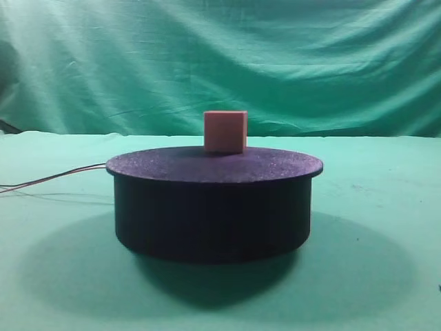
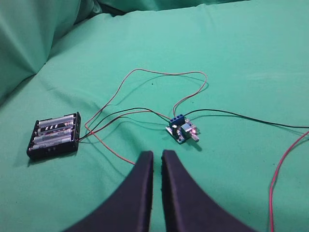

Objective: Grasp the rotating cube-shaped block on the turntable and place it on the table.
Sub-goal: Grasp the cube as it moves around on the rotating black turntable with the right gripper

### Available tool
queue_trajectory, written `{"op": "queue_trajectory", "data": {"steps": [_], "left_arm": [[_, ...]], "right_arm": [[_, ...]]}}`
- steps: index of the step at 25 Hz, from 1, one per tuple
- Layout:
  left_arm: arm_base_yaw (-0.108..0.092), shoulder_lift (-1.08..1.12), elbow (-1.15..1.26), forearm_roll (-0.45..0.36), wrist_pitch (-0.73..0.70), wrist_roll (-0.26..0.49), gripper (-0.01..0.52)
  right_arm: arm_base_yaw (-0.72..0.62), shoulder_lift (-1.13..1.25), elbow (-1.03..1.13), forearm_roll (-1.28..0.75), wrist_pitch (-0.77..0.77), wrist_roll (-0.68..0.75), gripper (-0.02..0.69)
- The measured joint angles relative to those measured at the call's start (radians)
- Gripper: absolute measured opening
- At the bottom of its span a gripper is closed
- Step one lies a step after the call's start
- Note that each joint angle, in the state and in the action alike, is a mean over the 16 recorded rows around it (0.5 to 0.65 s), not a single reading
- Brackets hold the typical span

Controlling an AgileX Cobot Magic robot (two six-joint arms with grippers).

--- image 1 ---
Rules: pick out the pink cube block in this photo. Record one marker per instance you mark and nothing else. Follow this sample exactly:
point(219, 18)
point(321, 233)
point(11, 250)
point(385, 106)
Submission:
point(225, 131)

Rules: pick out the black round turntable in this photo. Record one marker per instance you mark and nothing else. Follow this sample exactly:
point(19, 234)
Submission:
point(187, 205)

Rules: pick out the green backdrop cloth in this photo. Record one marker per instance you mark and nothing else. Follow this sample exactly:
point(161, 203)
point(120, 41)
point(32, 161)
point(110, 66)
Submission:
point(299, 68)

